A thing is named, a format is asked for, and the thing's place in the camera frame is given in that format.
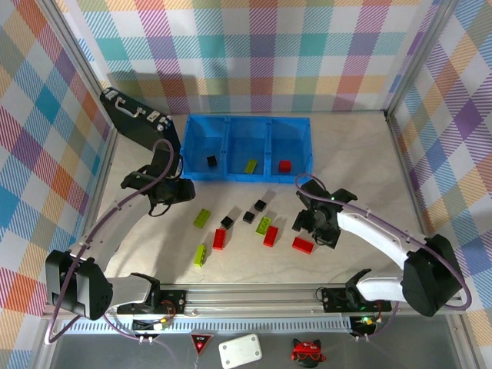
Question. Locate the red lego brick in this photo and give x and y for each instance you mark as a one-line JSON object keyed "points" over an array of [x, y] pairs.
{"points": [[303, 245], [284, 166], [271, 236], [220, 239]]}

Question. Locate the green lego brick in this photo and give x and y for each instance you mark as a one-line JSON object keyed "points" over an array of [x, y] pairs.
{"points": [[202, 218], [263, 225], [251, 166], [200, 255]]}

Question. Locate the black lego brick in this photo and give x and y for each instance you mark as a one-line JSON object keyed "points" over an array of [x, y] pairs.
{"points": [[249, 216], [211, 161], [227, 221], [260, 205]]}

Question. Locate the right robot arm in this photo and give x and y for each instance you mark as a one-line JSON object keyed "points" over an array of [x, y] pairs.
{"points": [[376, 230]]}

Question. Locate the black carrying case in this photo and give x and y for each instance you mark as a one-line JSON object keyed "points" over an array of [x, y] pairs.
{"points": [[134, 127]]}

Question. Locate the small circuit board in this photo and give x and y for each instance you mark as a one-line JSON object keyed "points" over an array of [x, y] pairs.
{"points": [[161, 324], [365, 320]]}

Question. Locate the black cat figure red glasses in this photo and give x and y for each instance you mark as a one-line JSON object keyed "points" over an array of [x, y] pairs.
{"points": [[307, 351]]}

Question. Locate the white plastic box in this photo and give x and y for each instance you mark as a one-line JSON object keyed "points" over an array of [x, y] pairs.
{"points": [[240, 350]]}

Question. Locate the red triangular stop button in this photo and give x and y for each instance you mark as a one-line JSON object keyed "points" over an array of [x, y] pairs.
{"points": [[200, 344]]}

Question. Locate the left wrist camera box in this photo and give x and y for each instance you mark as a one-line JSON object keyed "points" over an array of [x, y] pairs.
{"points": [[162, 163]]}

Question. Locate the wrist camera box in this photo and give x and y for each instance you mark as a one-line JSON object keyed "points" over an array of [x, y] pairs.
{"points": [[162, 163], [313, 194]]}

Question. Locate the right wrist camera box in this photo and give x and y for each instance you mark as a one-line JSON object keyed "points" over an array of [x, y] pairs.
{"points": [[313, 194]]}

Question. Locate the aluminium side rail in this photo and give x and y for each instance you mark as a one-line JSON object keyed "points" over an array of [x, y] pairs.
{"points": [[103, 169], [406, 173]]}

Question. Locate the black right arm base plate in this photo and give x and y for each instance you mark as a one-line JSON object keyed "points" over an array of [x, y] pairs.
{"points": [[334, 300]]}

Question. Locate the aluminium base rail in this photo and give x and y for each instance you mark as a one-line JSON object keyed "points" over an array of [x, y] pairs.
{"points": [[250, 298]]}

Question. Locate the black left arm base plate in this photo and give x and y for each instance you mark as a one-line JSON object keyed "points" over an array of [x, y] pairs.
{"points": [[175, 301]]}

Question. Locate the aluminium frame post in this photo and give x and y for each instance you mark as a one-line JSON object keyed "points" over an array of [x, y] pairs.
{"points": [[77, 46], [419, 57]]}

